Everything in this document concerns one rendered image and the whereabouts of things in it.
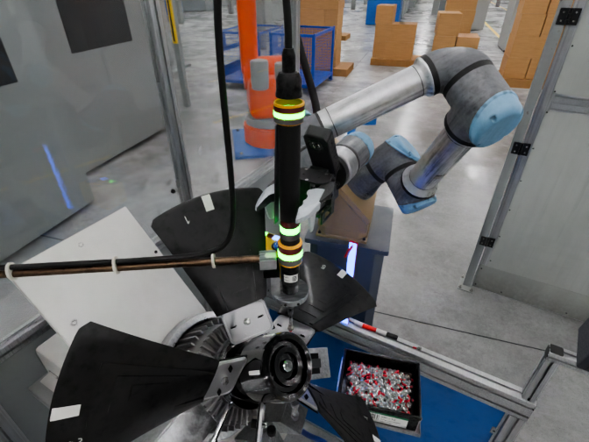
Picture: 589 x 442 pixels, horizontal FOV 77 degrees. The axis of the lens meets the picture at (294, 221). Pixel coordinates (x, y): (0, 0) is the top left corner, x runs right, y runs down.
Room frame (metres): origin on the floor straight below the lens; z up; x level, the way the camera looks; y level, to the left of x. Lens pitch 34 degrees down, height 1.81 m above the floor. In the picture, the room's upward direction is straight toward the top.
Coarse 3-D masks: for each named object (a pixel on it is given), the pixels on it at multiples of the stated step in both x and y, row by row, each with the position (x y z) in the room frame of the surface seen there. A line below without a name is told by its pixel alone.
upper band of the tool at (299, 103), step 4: (276, 100) 0.52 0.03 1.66; (280, 100) 0.53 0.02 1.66; (284, 100) 0.53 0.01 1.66; (288, 100) 0.54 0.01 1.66; (292, 100) 0.54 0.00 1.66; (296, 100) 0.53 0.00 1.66; (300, 100) 0.53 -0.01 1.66; (276, 104) 0.50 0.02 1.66; (280, 104) 0.53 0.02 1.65; (288, 104) 0.54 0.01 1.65; (292, 104) 0.53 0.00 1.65; (296, 104) 0.53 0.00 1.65; (300, 104) 0.50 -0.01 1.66; (284, 108) 0.49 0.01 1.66; (288, 108) 0.49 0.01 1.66; (292, 108) 0.49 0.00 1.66; (276, 112) 0.50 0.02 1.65; (300, 112) 0.50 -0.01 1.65; (300, 124) 0.50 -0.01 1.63
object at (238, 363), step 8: (224, 360) 0.38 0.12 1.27; (232, 360) 0.39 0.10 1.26; (240, 360) 0.40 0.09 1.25; (224, 368) 0.38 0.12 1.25; (240, 368) 0.40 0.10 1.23; (216, 376) 0.37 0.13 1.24; (224, 376) 0.38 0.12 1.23; (232, 376) 0.39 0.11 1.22; (216, 384) 0.37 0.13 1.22; (232, 384) 0.39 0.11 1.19; (208, 392) 0.36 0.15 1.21; (224, 392) 0.38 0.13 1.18
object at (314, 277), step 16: (304, 256) 0.75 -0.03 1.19; (320, 256) 0.76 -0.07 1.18; (304, 272) 0.70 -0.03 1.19; (320, 272) 0.70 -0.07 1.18; (336, 272) 0.72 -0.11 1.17; (320, 288) 0.65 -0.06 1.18; (336, 288) 0.66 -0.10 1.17; (352, 288) 0.68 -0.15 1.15; (304, 304) 0.59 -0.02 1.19; (320, 304) 0.59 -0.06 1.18; (336, 304) 0.60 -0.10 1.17; (352, 304) 0.62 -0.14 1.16; (368, 304) 0.64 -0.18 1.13; (304, 320) 0.54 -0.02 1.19; (320, 320) 0.54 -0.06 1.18; (336, 320) 0.55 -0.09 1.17
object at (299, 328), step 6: (276, 318) 0.55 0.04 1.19; (282, 318) 0.55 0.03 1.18; (288, 318) 0.55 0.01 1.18; (276, 324) 0.53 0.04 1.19; (282, 324) 0.53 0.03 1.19; (294, 324) 0.53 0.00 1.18; (300, 324) 0.53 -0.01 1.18; (276, 330) 0.51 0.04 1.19; (282, 330) 0.51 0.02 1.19; (294, 330) 0.52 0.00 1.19; (300, 330) 0.52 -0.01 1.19; (306, 330) 0.52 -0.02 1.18; (312, 330) 0.52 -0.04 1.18; (300, 336) 0.50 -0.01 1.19; (306, 336) 0.50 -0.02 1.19; (306, 342) 0.48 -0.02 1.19
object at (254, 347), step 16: (272, 336) 0.44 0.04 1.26; (288, 336) 0.45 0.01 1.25; (224, 352) 0.45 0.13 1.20; (240, 352) 0.46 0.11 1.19; (256, 352) 0.41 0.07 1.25; (272, 352) 0.42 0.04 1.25; (288, 352) 0.43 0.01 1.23; (304, 352) 0.44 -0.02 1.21; (256, 368) 0.39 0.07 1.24; (272, 368) 0.39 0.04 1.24; (304, 368) 0.42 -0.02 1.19; (240, 384) 0.41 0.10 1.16; (256, 384) 0.37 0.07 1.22; (272, 384) 0.36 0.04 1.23; (288, 384) 0.38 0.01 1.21; (304, 384) 0.39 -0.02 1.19; (240, 400) 0.39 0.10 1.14; (256, 400) 0.37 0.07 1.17; (272, 400) 0.36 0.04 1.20; (288, 400) 0.36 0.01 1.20
